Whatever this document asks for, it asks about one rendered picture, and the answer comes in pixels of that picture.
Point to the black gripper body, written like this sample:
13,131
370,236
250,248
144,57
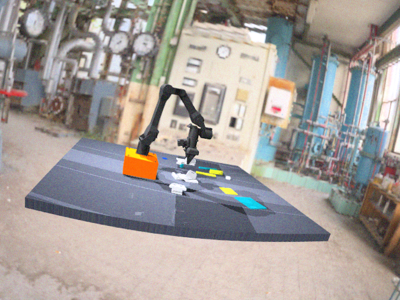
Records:
192,149

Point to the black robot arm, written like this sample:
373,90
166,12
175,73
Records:
151,131

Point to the cyan rectangular block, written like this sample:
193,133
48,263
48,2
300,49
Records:
252,204

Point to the white housing plate with two round holes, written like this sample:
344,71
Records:
178,186

